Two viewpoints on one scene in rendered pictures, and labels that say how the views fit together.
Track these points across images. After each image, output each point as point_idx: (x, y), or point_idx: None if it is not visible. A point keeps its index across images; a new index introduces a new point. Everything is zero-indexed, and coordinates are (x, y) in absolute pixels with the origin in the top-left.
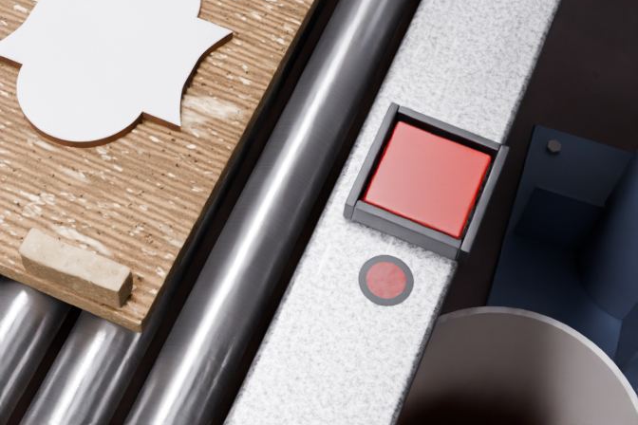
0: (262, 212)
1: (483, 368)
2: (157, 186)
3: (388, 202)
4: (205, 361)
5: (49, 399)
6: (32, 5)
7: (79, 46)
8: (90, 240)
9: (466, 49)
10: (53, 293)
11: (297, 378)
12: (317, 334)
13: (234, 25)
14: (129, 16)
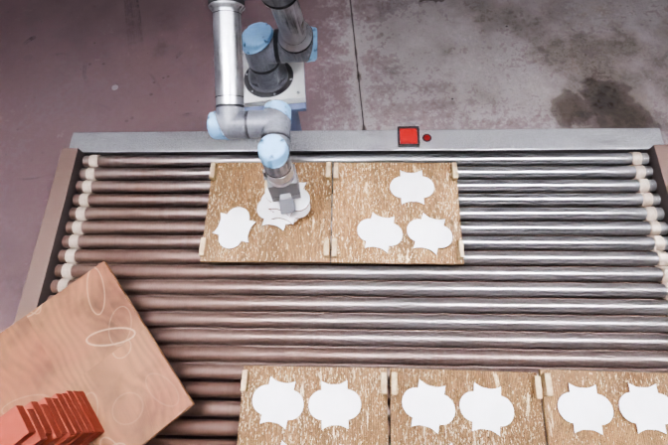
0: (425, 157)
1: None
2: (432, 170)
3: (416, 139)
4: (453, 155)
5: (470, 172)
6: (410, 204)
7: (416, 191)
8: (446, 175)
9: (378, 140)
10: None
11: (448, 143)
12: (440, 143)
13: (397, 172)
14: (406, 186)
